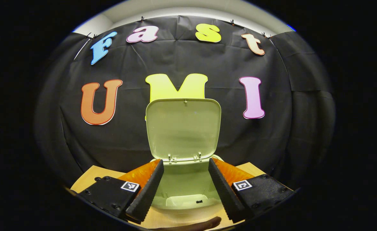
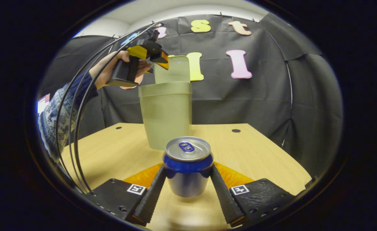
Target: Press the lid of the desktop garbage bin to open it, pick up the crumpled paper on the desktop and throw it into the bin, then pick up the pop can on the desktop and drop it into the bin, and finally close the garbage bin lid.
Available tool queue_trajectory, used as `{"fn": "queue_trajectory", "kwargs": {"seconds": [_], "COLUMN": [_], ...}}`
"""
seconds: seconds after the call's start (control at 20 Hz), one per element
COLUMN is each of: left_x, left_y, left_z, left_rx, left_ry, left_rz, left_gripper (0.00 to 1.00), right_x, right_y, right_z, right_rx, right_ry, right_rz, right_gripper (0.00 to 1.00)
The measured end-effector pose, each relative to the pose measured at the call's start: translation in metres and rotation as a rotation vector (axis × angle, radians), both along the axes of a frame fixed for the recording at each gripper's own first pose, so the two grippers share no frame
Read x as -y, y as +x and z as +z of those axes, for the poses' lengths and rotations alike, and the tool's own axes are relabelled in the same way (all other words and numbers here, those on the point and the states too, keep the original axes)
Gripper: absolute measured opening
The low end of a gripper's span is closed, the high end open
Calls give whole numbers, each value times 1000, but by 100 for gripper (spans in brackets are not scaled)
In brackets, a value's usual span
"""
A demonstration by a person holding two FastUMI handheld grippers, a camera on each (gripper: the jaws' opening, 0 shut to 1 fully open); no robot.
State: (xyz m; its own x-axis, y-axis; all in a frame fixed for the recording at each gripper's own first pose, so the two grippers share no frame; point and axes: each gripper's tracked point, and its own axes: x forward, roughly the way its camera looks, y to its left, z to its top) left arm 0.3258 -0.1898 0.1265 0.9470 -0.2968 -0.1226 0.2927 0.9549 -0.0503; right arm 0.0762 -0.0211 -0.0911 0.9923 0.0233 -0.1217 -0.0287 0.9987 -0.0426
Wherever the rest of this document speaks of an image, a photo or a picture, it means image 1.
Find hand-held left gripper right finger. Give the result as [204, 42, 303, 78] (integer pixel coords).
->
[208, 158, 295, 223]

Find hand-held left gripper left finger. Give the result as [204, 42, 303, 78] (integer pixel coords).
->
[78, 159, 165, 224]

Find green desktop garbage bin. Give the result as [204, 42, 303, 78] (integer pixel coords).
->
[145, 98, 224, 210]

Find wooden desktop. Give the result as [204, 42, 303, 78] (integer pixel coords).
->
[70, 162, 266, 230]

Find black backdrop cloth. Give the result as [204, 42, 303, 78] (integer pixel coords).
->
[34, 15, 336, 193]

